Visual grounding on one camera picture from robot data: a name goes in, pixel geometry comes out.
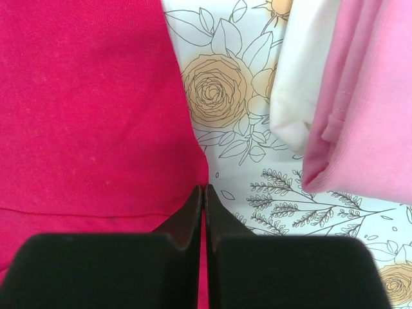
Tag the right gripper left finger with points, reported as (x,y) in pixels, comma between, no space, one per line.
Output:
(159,269)

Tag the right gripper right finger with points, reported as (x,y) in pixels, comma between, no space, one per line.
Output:
(250,271)

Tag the red t shirt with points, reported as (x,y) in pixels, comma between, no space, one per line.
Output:
(96,136)

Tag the folded pink t shirt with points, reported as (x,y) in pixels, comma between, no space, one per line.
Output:
(360,140)

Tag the floral patterned table mat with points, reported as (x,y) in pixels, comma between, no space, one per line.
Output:
(228,53)

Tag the folded white t shirt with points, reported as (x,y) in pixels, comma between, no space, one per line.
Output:
(299,71)

